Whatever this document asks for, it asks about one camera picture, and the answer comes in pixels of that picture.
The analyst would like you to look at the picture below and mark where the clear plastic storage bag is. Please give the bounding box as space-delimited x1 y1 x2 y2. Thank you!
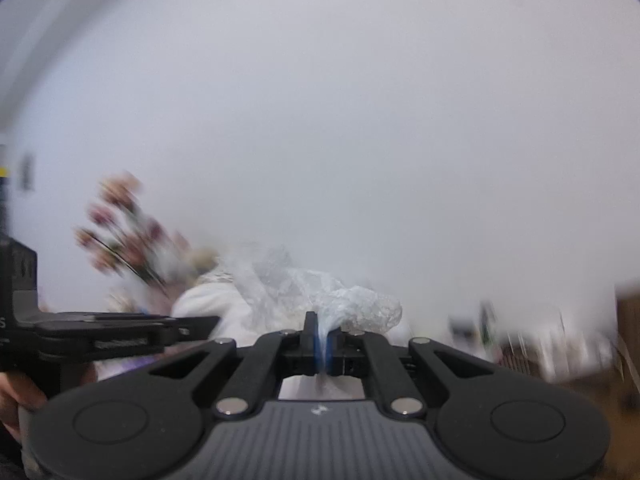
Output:
226 244 404 377

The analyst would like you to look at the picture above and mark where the person's left hand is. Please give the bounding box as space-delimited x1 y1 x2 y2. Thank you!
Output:
0 373 47 441

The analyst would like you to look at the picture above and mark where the dried pink flower bouquet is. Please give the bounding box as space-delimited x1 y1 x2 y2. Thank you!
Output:
75 172 190 289

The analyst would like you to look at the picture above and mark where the pink fluffy garment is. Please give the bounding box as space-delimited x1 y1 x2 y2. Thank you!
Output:
94 268 321 380

